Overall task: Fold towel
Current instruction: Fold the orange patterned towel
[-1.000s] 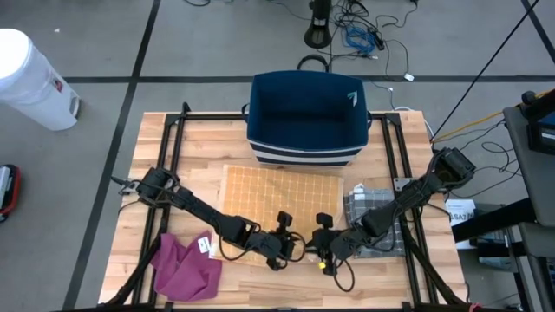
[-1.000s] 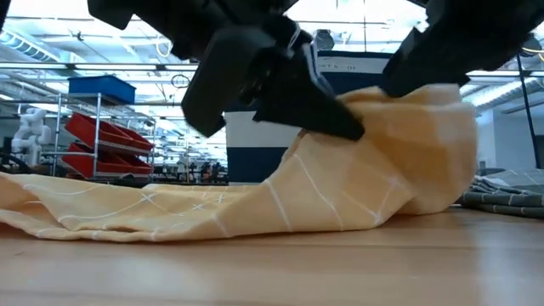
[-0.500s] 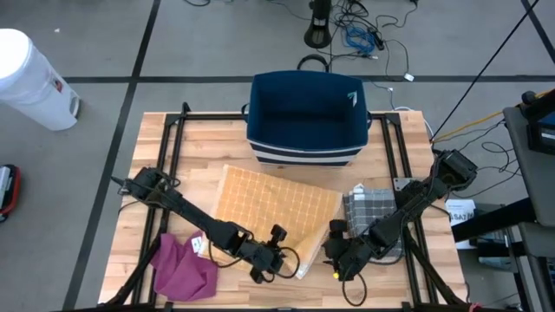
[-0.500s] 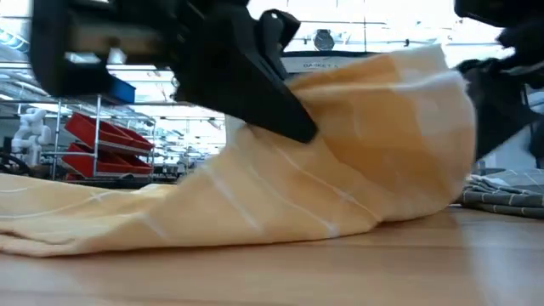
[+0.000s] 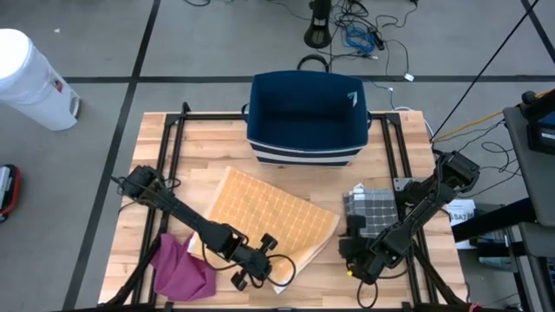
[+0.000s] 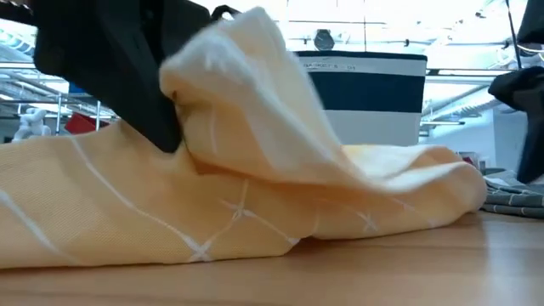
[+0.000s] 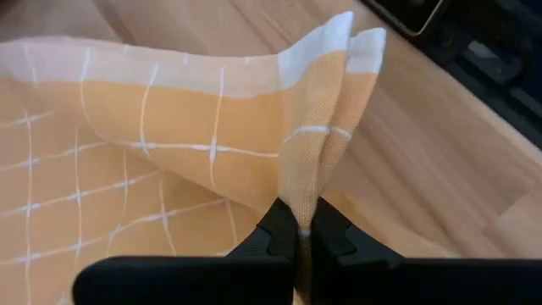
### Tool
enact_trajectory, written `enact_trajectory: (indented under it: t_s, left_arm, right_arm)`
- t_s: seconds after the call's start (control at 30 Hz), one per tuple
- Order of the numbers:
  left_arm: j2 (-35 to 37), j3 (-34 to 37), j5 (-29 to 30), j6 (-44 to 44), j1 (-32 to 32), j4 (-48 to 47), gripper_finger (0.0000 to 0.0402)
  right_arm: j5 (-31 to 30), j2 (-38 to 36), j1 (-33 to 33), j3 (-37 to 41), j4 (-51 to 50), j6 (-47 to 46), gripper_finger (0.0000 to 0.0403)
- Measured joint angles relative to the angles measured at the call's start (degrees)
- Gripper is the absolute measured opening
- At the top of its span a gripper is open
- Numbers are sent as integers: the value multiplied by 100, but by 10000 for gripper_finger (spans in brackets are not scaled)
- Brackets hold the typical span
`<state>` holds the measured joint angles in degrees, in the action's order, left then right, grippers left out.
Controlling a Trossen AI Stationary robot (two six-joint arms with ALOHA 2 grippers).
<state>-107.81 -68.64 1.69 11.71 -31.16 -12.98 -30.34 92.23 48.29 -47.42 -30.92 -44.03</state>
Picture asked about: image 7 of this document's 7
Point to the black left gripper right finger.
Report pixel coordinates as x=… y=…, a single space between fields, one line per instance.
x=402 y=281

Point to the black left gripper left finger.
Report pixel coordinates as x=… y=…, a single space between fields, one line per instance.
x=190 y=281

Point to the orange checked kitchen towel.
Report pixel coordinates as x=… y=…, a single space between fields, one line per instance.
x=148 y=169

